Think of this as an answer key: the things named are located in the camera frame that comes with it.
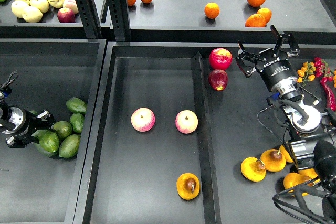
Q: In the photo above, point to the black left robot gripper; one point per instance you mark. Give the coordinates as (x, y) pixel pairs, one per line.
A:
(29, 126)

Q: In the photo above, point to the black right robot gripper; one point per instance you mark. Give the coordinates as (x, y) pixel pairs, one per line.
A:
(278, 70)

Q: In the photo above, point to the yellow pear brown stem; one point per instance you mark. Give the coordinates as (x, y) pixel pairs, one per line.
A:
(188, 186)

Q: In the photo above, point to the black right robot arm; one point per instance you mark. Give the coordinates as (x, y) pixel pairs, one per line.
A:
(311, 142)

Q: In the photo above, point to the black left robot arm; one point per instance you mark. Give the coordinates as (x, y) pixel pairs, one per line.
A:
(19, 124)

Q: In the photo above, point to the green avocado round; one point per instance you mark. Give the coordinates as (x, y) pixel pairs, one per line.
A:
(63, 129)

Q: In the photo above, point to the green avocado top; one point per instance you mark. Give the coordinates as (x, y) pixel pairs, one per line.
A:
(76, 105)

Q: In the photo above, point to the yellow pear middle pile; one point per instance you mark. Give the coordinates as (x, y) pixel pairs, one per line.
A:
(273, 160)

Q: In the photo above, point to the yellow pear left pile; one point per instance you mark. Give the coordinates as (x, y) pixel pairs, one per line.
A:
(253, 169)

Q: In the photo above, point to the pale yellow pear left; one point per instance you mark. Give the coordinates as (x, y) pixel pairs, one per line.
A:
(18, 7)

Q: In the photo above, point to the orange front right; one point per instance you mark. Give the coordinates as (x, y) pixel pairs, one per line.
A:
(255, 20)

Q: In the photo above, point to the orange cherry tomato bunch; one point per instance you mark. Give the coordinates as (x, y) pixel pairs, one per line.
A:
(306, 73)

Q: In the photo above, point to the small orange right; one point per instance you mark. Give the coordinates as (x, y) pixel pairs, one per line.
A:
(266, 13)

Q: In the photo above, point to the red apple upper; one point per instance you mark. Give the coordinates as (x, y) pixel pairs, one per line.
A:
(220, 58)

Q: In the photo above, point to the dark red apple lower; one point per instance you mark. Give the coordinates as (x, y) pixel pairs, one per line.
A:
(218, 79)

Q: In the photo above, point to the red chili pepper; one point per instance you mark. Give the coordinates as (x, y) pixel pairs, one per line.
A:
(329, 95)

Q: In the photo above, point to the orange middle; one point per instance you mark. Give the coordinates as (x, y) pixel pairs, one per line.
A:
(211, 10)

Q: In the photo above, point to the pink apple right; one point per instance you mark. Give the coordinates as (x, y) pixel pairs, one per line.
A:
(186, 121)

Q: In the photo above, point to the pink apple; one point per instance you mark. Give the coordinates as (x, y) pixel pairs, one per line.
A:
(186, 121)
(142, 119)

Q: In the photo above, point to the pink apple left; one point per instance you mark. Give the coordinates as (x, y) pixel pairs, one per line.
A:
(142, 119)

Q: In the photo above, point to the red apple on shelf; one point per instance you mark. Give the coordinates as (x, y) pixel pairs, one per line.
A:
(66, 15)

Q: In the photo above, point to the black center tray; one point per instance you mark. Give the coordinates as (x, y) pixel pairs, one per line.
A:
(134, 174)

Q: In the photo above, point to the black shelf post left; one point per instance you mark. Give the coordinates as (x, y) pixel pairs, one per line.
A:
(89, 18)

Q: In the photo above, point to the black shelf post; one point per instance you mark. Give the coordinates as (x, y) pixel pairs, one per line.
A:
(89, 18)
(120, 19)

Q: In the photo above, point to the black shelf post right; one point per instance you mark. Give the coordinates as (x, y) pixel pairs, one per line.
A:
(120, 19)

